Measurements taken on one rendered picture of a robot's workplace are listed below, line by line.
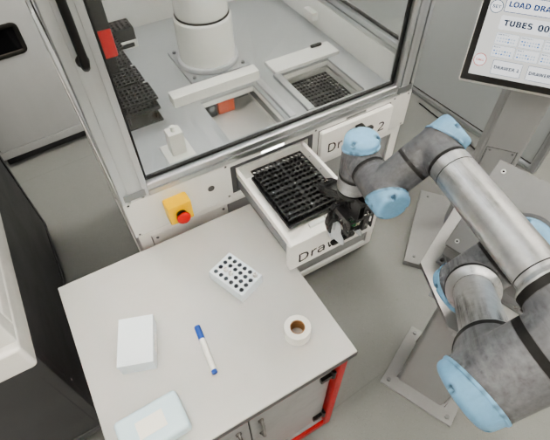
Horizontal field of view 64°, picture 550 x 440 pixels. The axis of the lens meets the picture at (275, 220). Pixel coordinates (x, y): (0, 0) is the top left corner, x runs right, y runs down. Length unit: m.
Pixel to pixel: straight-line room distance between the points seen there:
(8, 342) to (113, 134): 0.52
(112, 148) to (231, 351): 0.58
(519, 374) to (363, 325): 1.44
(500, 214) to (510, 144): 1.27
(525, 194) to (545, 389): 0.69
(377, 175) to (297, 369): 0.54
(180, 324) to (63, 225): 1.50
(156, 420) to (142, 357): 0.15
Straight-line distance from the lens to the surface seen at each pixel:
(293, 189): 1.29
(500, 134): 1.99
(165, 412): 1.12
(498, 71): 1.74
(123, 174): 1.19
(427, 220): 2.45
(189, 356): 1.20
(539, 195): 1.29
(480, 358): 0.70
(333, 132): 1.46
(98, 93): 1.05
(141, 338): 1.19
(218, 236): 1.37
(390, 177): 0.86
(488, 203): 0.77
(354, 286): 2.17
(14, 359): 1.21
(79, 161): 2.95
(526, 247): 0.73
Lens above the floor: 1.85
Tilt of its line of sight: 51 degrees down
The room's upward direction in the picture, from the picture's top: 1 degrees counter-clockwise
